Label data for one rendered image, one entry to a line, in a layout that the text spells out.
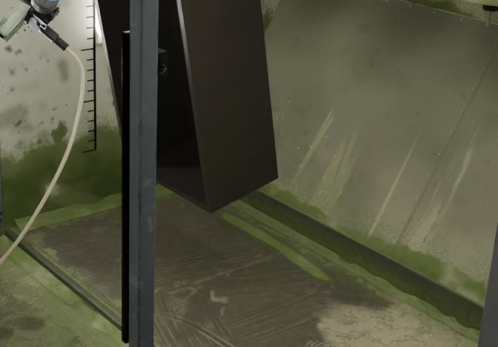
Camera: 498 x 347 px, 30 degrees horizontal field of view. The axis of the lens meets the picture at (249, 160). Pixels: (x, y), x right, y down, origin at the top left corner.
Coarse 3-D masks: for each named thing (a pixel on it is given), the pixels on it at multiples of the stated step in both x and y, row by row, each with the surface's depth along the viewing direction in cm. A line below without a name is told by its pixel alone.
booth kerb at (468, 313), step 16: (256, 192) 457; (256, 208) 460; (272, 208) 450; (288, 208) 440; (288, 224) 442; (304, 224) 434; (320, 224) 425; (320, 240) 427; (336, 240) 418; (352, 240) 410; (352, 256) 412; (368, 256) 404; (384, 256) 396; (384, 272) 398; (400, 272) 391; (416, 272) 384; (400, 288) 392; (416, 288) 385; (432, 288) 378; (448, 288) 372; (432, 304) 380; (448, 304) 373; (464, 304) 367; (480, 304) 361; (464, 320) 368; (480, 320) 362
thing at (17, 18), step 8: (24, 8) 324; (16, 16) 322; (24, 16) 324; (0, 24) 322; (8, 24) 321; (16, 24) 322; (24, 24) 323; (0, 32) 320; (8, 32) 320; (40, 32) 327; (48, 32) 326; (8, 40) 324; (56, 40) 327; (64, 48) 328
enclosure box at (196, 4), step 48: (96, 0) 362; (192, 0) 319; (240, 0) 333; (192, 48) 326; (240, 48) 341; (192, 96) 335; (240, 96) 348; (192, 144) 410; (240, 144) 356; (192, 192) 373; (240, 192) 365
